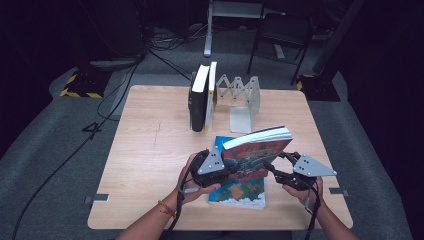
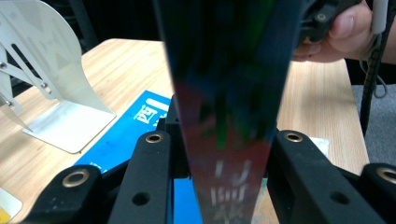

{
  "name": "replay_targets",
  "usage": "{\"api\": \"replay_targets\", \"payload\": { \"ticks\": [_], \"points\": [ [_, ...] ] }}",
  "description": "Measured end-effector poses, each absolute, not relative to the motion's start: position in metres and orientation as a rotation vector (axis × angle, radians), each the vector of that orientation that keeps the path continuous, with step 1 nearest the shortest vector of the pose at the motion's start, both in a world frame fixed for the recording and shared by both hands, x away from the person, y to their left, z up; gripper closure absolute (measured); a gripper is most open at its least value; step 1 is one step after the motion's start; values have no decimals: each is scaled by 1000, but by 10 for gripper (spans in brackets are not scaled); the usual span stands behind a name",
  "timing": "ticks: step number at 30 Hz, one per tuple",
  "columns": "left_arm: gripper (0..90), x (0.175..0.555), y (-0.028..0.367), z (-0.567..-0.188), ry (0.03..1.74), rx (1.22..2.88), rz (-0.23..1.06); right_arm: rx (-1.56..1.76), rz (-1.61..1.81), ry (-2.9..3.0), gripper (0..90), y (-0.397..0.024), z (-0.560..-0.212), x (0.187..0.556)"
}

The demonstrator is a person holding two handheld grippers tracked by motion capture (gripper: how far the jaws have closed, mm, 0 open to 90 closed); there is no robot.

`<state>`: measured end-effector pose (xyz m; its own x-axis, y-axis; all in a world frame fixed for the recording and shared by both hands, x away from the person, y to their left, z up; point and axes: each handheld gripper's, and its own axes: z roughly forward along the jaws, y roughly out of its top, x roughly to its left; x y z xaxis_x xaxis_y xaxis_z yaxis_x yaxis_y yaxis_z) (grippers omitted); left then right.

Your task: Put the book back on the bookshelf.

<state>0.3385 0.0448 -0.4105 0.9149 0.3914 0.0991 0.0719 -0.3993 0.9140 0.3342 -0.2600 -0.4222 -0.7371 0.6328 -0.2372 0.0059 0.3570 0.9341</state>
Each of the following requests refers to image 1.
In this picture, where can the black chair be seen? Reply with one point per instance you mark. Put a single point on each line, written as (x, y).
(283, 38)

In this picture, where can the grey floor plate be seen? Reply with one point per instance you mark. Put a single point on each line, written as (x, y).
(113, 63)

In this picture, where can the red book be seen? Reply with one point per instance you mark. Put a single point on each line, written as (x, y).
(256, 150)

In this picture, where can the expandable metal book rack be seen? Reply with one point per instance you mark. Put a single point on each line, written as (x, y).
(240, 120)

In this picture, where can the blue book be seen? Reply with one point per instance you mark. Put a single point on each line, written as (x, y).
(246, 194)

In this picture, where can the black book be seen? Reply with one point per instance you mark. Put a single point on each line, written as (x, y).
(199, 106)

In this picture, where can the person's left hand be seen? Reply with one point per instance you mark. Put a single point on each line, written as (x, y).
(193, 193)

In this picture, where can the black equipment stand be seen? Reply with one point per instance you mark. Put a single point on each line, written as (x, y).
(116, 30)

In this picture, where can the grey slanted pole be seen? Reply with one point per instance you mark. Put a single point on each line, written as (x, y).
(336, 36)

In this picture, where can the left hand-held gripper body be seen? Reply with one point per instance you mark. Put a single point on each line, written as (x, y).
(208, 166)

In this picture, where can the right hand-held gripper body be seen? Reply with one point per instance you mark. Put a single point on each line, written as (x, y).
(310, 166)

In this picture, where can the black yellow striped base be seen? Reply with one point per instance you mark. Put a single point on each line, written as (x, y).
(85, 85)
(320, 90)

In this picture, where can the grey table edge bracket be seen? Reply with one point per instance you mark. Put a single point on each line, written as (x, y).
(339, 192)
(96, 198)

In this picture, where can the person's right hand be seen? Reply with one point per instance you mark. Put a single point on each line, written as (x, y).
(303, 196)

